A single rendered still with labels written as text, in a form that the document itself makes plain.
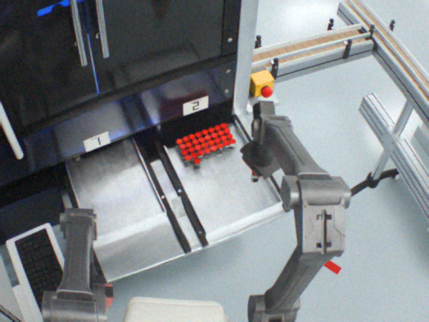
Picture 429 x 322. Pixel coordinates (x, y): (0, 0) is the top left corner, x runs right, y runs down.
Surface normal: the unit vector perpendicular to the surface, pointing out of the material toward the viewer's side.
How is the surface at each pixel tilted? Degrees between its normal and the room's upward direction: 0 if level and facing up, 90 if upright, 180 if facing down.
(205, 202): 0
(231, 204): 0
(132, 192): 0
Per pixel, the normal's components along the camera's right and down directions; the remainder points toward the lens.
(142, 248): 0.03, -0.54
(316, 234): 0.11, -0.23
